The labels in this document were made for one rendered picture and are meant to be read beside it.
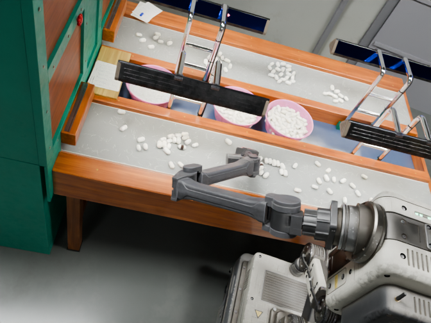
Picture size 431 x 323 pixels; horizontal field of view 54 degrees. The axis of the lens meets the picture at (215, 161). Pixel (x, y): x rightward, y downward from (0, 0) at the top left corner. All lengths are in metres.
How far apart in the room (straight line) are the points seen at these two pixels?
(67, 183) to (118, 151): 0.25
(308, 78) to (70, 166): 1.46
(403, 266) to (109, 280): 1.64
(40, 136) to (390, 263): 1.15
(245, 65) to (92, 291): 1.48
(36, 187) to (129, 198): 0.37
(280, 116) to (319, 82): 0.42
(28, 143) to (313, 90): 1.59
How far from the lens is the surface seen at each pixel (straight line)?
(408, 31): 3.77
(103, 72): 2.12
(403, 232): 1.15
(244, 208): 1.20
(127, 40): 2.38
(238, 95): 1.71
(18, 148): 1.65
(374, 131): 1.92
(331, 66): 2.71
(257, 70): 2.46
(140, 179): 1.77
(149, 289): 2.39
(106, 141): 1.90
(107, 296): 2.36
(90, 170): 1.78
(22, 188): 1.88
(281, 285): 2.06
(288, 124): 2.27
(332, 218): 1.10
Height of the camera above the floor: 2.24
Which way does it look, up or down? 51 degrees down
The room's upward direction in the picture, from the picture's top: 25 degrees clockwise
